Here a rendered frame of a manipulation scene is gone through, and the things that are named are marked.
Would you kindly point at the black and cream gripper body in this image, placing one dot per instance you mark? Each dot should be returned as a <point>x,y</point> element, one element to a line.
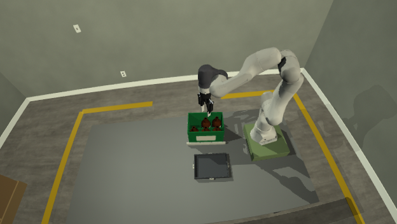
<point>206,96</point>

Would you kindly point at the green bottle crate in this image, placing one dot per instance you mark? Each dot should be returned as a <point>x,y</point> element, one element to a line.
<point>195,119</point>

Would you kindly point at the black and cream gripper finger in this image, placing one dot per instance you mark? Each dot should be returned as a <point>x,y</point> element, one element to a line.
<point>209,107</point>
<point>201,102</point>

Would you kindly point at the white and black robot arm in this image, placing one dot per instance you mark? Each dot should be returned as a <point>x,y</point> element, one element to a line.
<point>216,82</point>

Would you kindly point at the brown glass bottle with white label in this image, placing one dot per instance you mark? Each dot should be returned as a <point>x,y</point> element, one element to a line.
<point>205,123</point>

